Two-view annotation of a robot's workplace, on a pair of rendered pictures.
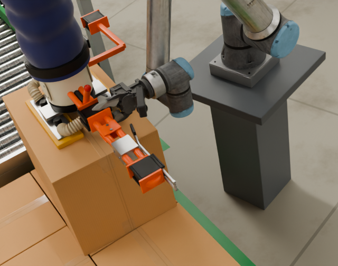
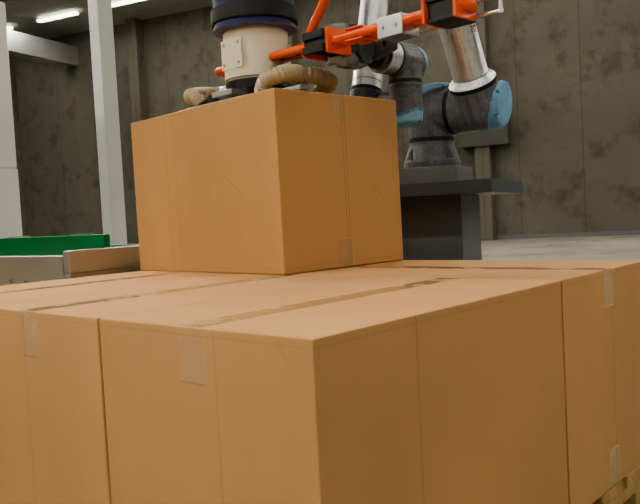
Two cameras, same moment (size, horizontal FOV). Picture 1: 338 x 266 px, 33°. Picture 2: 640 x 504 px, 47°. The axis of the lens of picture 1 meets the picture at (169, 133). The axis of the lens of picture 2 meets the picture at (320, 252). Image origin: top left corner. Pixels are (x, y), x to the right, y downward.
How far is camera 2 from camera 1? 1.82 m
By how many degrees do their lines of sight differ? 43
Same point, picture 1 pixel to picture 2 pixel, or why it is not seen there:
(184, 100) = (417, 91)
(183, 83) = (419, 66)
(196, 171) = not seen: hidden behind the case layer
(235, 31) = (433, 110)
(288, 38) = (505, 99)
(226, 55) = (417, 152)
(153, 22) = (372, 16)
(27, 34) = not seen: outside the picture
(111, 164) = (343, 114)
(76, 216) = (290, 178)
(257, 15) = (478, 49)
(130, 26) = not seen: hidden behind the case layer
